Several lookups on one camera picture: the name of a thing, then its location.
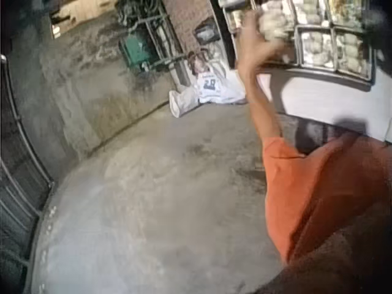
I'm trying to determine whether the person's left hand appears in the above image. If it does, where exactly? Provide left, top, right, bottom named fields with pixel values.
left=236, top=11, right=289, bottom=76

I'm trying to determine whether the white dough lump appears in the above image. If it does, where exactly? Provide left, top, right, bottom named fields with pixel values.
left=258, top=9, right=291, bottom=42

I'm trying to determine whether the metal tray of dough pieces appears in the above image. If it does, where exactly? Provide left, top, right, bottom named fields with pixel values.
left=222, top=0, right=371, bottom=32
left=293, top=23, right=377, bottom=84

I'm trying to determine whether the white printed sack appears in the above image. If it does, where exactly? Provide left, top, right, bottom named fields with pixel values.
left=191, top=51, right=246, bottom=105

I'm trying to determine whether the white work table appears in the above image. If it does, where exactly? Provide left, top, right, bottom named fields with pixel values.
left=255, top=66, right=392, bottom=143

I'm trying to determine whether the plain white sack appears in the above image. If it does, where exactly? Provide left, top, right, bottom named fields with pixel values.
left=168, top=85, right=202, bottom=119

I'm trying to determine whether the green machine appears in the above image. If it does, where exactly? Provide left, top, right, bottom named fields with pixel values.
left=118, top=32, right=156, bottom=72

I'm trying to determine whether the dark metal gate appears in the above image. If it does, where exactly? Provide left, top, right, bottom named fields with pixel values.
left=0, top=54, right=56, bottom=294

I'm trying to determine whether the dark metal frame rack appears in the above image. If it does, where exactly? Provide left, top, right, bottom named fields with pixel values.
left=115, top=0, right=189, bottom=73

